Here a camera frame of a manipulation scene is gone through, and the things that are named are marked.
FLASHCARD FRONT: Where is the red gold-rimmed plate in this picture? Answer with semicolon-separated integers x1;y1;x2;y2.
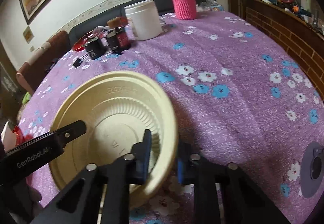
12;126;33;147

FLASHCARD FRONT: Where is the cream plastic bowl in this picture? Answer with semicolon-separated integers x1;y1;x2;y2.
49;71;178;208

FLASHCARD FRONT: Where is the brown armchair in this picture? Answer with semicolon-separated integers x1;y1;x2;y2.
16;30;70;95

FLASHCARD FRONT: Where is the purple floral tablecloth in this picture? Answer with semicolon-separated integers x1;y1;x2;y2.
19;12;323;223

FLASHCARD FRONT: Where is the far red plate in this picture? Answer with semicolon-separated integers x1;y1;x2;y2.
72;35;88;52

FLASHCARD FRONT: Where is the small black jar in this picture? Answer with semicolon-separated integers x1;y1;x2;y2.
83;37;107;60

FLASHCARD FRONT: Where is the wooden sideboard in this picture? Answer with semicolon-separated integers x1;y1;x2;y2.
239;0;324;97

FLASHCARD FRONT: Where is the white plastic jar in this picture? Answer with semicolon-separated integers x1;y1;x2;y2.
124;0;162;41

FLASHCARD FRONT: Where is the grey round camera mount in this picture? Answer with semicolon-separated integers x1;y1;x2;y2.
300;141;323;198

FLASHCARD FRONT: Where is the small wall plaque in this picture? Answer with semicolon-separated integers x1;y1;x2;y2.
22;26;34;44

